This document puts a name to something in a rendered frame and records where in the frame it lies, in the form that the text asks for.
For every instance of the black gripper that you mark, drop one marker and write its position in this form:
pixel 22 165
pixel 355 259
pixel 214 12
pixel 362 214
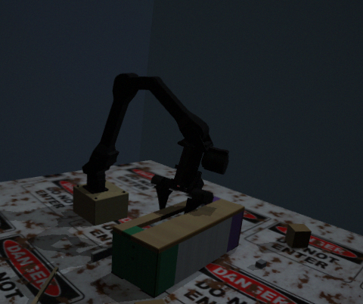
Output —
pixel 185 177

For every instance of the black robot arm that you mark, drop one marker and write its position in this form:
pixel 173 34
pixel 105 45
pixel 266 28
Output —
pixel 195 131

